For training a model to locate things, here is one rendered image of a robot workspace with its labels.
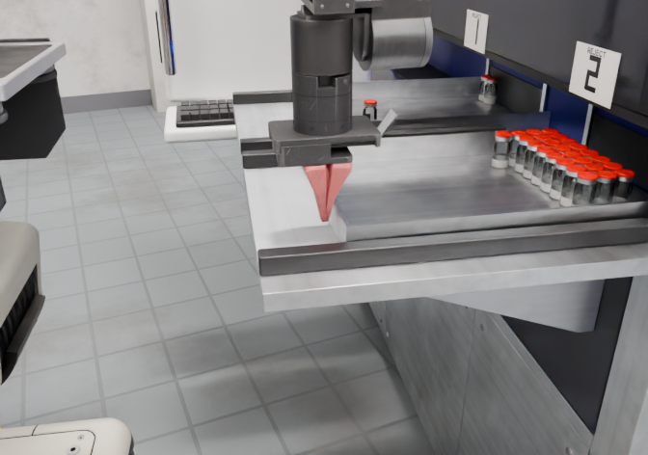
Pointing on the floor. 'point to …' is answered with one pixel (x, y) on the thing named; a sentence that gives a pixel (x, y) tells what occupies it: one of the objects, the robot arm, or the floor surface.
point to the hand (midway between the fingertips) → (323, 212)
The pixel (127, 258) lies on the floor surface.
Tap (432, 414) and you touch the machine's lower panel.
